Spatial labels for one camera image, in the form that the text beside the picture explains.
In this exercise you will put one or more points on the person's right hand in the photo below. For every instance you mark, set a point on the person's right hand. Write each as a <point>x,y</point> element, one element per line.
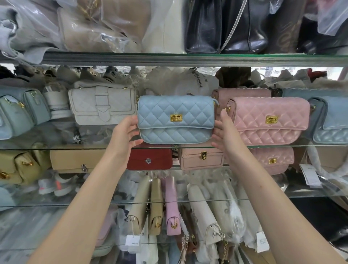
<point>227,138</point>

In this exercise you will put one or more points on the person's left hand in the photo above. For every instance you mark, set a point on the person's left hand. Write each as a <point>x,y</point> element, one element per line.
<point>121,140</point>

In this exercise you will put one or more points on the person's left thumb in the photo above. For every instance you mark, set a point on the person's left thumb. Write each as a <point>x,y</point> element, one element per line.
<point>137,142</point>

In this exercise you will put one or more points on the person's right thumb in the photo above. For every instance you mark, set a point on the person's right thumb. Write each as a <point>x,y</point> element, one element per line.
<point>216,140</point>

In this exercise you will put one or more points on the light blue quilted handbag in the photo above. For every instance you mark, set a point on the light blue quilted handbag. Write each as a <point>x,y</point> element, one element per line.
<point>176,119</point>
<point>310,92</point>
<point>330,122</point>

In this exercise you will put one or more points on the person's right forearm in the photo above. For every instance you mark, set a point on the person's right forearm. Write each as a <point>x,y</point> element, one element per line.
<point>272,206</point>

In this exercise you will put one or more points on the person's left forearm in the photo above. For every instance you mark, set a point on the person's left forearm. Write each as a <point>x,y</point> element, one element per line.
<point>81,206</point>

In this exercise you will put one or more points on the red handbag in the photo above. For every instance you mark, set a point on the red handbag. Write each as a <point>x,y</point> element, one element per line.
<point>149,159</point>

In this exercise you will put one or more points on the pink handbag with gold clasp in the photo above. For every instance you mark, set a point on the pink handbag with gold clasp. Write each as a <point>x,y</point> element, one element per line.
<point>201,160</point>

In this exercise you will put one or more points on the thin glass shelf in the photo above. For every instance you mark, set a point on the thin glass shelf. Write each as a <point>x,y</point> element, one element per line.
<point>81,148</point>
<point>190,200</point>

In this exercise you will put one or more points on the small pink quilted handbag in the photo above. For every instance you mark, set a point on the small pink quilted handbag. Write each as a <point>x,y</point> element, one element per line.
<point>274,160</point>

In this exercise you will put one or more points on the beige handbag with silver clasp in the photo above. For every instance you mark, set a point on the beige handbag with silver clasp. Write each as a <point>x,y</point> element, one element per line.
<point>76,160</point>

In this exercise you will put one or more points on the cream upright handbag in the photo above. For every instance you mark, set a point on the cream upright handbag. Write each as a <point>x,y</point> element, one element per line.
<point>139,206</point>

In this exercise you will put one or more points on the tan upright handbag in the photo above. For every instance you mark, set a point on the tan upright handbag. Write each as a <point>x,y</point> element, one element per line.
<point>156,206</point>

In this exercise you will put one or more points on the lilac upright handbag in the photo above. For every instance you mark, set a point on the lilac upright handbag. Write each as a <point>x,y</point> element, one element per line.
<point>172,206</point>

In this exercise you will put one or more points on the ivory handbag in plastic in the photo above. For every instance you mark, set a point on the ivory handbag in plastic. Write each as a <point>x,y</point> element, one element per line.
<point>204,214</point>

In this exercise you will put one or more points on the white wrapped bag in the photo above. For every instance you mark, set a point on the white wrapped bag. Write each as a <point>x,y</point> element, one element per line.
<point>57,102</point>

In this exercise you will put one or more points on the glass shelf with metal edge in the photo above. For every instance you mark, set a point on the glass shelf with metal edge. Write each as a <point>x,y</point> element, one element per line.
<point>174,59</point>

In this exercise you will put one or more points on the white paper tag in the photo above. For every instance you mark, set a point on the white paper tag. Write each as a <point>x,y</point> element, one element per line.
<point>132,244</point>
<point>310,175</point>
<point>262,241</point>

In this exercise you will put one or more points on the pale blue pocket handbag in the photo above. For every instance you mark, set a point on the pale blue pocket handbag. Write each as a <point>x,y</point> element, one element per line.
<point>38,106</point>
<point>13,119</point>

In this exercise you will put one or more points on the cream handbag in plastic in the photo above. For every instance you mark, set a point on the cream handbag in plastic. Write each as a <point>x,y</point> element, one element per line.
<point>329,160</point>

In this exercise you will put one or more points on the olive pocket handbag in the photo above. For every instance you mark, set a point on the olive pocket handbag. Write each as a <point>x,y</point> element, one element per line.
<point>21,166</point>

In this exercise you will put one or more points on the beige handbag in plastic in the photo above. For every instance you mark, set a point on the beige handbag in plastic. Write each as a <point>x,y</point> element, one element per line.
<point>92,30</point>

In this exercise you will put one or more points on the brown handbag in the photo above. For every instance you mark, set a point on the brown handbag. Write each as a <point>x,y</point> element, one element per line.
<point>285,25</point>

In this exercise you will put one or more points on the grey fabric bag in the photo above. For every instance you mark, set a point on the grey fabric bag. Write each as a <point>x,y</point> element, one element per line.
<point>24,30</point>

